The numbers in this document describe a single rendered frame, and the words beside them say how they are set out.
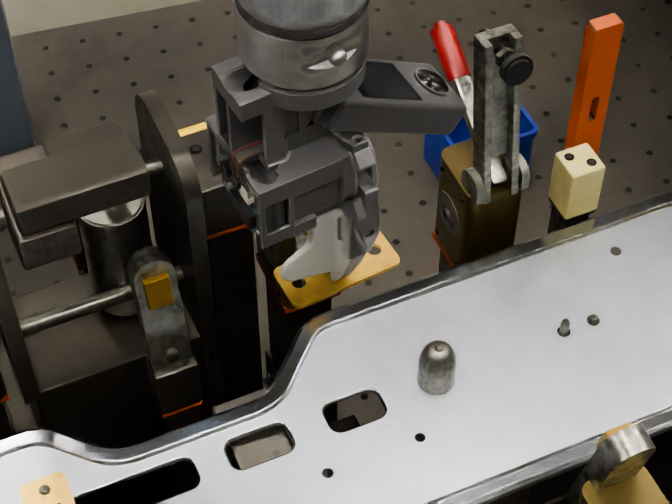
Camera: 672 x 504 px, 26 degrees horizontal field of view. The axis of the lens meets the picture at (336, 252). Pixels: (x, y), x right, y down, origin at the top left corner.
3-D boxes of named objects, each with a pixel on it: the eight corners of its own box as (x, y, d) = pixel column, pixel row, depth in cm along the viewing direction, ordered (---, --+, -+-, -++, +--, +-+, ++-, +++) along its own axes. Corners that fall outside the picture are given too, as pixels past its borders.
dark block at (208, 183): (228, 452, 156) (200, 192, 123) (205, 401, 160) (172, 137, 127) (272, 436, 157) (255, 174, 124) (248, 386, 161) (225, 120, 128)
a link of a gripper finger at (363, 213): (322, 229, 96) (316, 135, 90) (345, 219, 97) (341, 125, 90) (357, 276, 94) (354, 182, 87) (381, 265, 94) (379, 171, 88)
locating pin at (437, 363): (426, 410, 125) (430, 366, 120) (410, 381, 127) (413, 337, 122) (459, 397, 126) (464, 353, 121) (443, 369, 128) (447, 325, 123)
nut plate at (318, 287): (296, 311, 99) (296, 300, 98) (270, 272, 101) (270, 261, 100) (402, 264, 101) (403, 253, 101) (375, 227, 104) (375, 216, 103)
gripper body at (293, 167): (210, 177, 93) (195, 40, 84) (327, 128, 96) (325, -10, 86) (265, 260, 89) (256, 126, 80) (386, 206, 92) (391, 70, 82)
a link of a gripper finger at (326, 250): (273, 302, 99) (263, 210, 92) (349, 268, 100) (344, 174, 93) (294, 333, 97) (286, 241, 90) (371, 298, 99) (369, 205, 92)
